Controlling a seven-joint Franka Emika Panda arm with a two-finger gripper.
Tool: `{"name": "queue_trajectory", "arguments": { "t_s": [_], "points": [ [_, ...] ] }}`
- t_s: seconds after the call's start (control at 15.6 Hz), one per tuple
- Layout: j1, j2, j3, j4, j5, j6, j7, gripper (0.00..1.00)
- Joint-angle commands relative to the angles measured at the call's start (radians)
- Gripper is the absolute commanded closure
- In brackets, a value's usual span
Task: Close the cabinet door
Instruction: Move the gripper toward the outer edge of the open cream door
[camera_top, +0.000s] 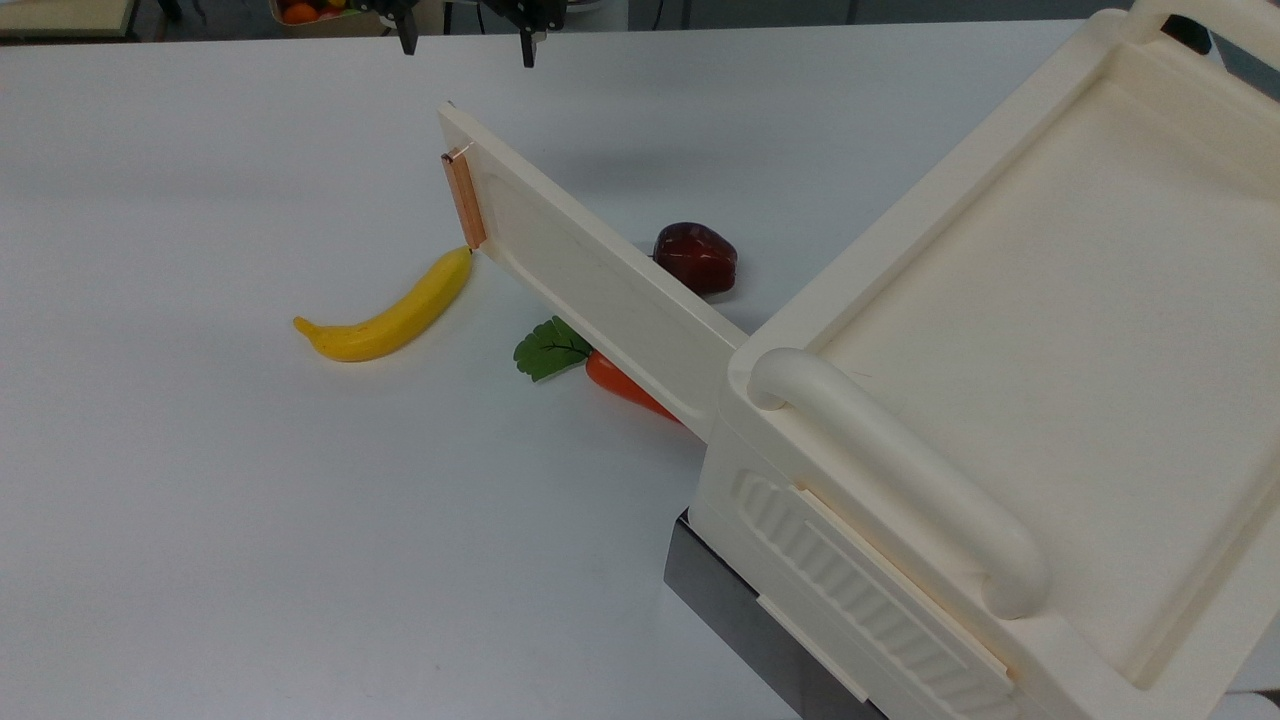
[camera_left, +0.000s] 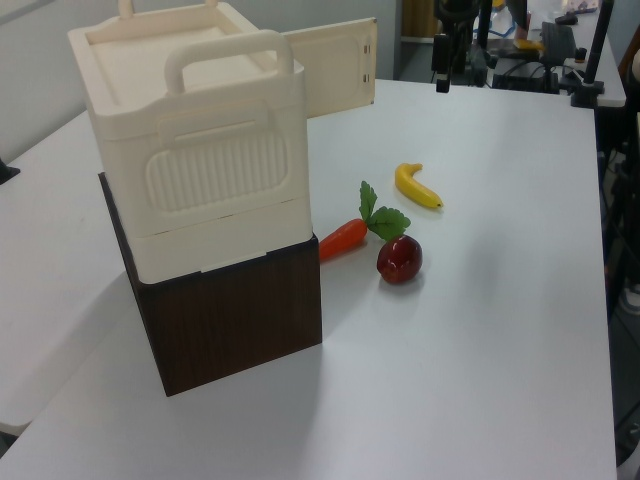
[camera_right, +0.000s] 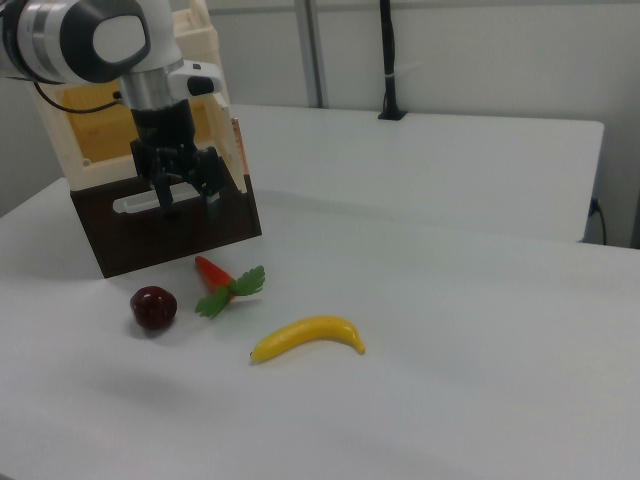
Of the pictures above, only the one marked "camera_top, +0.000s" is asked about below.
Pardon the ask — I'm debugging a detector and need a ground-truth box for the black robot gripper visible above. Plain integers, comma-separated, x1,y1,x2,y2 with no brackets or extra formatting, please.
352,0,567,70

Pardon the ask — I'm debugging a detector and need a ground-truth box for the cream cabinet door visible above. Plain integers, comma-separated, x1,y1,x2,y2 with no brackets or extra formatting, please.
437,102,750,444

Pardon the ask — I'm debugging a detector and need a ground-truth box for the dark brown cabinet base drawer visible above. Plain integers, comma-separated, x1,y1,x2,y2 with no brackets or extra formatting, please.
663,510,891,720

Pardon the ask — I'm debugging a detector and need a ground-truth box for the cream toy cabinet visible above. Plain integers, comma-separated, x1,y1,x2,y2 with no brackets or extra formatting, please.
688,0,1280,720

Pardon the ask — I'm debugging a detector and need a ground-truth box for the black object behind cabinet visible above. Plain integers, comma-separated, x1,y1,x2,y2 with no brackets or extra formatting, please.
1162,14,1214,57

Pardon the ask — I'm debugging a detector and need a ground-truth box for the box of toy fruits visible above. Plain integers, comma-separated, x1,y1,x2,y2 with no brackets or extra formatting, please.
268,0,403,29

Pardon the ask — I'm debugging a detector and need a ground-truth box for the yellow toy banana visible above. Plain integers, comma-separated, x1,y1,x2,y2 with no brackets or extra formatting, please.
292,246,475,364

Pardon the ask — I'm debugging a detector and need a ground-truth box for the dark red toy pepper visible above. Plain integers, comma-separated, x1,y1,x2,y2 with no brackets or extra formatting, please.
652,222,740,298

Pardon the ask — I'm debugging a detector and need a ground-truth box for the orange toy carrot with leaves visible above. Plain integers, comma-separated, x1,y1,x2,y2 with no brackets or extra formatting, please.
513,316,684,426

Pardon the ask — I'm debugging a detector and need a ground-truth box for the wooden side table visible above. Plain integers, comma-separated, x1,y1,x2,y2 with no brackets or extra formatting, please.
0,0,140,42

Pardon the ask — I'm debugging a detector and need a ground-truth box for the copper door handle strip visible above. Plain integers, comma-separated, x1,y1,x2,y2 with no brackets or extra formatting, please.
441,143,489,252

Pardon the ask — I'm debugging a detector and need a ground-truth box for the cream cabinet carry handle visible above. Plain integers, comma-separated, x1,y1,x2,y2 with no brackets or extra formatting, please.
746,347,1053,621

